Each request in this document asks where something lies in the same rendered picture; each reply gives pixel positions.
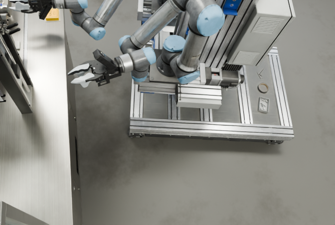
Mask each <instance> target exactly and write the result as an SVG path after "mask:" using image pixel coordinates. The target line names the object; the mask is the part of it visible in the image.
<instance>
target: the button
mask: <svg viewBox="0 0 335 225"><path fill-rule="evenodd" d="M45 19H46V21H52V20H59V10H58V9H53V8H52V9H51V10H50V12H49V13H48V15H47V16H46V18H45Z"/></svg>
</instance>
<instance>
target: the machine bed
mask: <svg viewBox="0 0 335 225"><path fill-rule="evenodd" d="M58 10H60V21H55V22H45V20H42V19H39V16H38V13H39V11H38V12H35V13H28V42H27V72H28V74H29V76H30V79H31V81H32V83H33V87H32V109H33V113H25V114H21V112H20V111H19V109H18V108H17V106H16V104H15V103H14V101H13V100H12V98H11V97H10V95H9V94H8V92H7V91H6V89H5V88H4V86H3V85H2V83H1V82H0V91H1V92H2V93H3V96H1V98H2V99H3V100H6V102H1V103H0V201H3V202H5V203H7V204H9V205H11V206H13V207H15V208H17V209H19V210H21V211H23V212H25V213H27V214H29V215H31V216H33V217H35V218H37V219H39V220H42V221H44V222H46V223H48V224H50V225H74V215H73V193H72V171H71V149H70V127H69V105H68V84H67V62H66V40H65V18H64V9H58ZM11 14H12V16H11V17H9V18H8V24H9V25H11V24H13V23H15V22H17V23H18V26H15V27H13V28H11V31H12V30H14V29H16V28H18V27H19V28H20V31H18V32H16V33H14V34H12V37H13V39H14V41H20V50H17V51H18V53H19V55H20V58H21V60H22V62H23V24H24V13H22V12H18V11H15V10H11Z"/></svg>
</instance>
